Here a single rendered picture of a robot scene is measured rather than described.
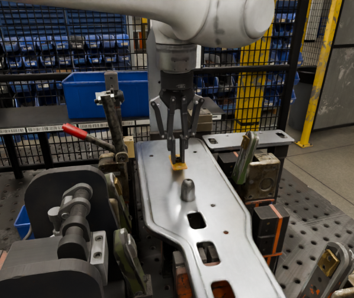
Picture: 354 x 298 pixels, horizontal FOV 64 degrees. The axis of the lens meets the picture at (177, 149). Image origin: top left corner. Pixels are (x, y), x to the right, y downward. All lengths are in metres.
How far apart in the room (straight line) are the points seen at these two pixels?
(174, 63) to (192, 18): 0.18
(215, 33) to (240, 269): 0.38
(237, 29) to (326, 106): 3.07
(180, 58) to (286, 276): 0.67
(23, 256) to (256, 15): 0.41
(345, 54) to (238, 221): 2.97
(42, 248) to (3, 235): 0.81
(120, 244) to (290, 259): 0.67
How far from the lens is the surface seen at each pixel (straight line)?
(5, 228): 1.18
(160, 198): 0.64
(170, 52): 0.61
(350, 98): 3.73
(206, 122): 0.98
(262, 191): 0.77
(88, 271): 0.28
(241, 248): 0.55
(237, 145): 0.90
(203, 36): 0.47
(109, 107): 0.65
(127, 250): 0.42
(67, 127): 0.68
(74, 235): 0.30
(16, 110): 1.26
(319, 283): 0.48
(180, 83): 0.63
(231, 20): 0.44
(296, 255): 1.00
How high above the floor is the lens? 1.38
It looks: 27 degrees down
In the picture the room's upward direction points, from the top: straight up
